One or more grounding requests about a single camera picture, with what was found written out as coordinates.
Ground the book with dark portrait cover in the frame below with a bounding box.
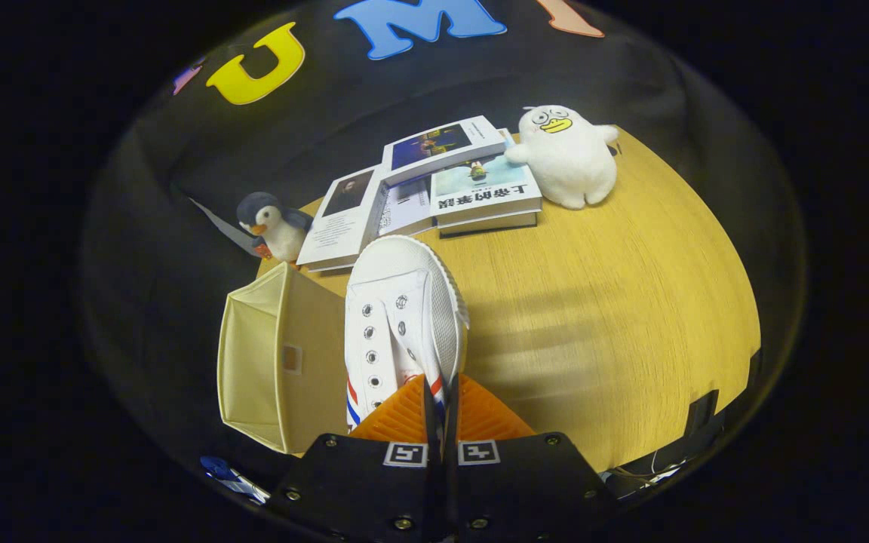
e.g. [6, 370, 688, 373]
[296, 164, 390, 274]

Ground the white canvas shoe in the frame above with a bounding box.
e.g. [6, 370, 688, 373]
[344, 235, 471, 446]

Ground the book with teal cover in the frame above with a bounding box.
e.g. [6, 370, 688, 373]
[429, 155, 543, 227]

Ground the black clamp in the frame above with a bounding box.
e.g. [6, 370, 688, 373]
[685, 388, 722, 434]

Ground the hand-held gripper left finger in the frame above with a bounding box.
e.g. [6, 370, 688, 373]
[267, 375, 443, 543]

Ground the book with blue picture cover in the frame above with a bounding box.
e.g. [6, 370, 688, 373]
[382, 115, 508, 187]

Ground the blue and white object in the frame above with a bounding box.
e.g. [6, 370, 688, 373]
[199, 454, 271, 505]

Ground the beige fabric storage box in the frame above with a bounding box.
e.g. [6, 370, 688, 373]
[216, 262, 352, 456]

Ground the white duck plush toy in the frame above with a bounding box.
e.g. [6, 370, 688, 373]
[505, 105, 621, 210]

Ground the grey penguin plush toy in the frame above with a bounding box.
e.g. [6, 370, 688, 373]
[236, 192, 315, 265]

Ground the thick grey book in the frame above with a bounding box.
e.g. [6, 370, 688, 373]
[438, 211, 539, 239]

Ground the white book with text cover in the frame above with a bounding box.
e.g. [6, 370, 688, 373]
[378, 177, 437, 238]

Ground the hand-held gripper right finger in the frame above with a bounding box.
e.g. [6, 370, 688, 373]
[446, 373, 616, 542]

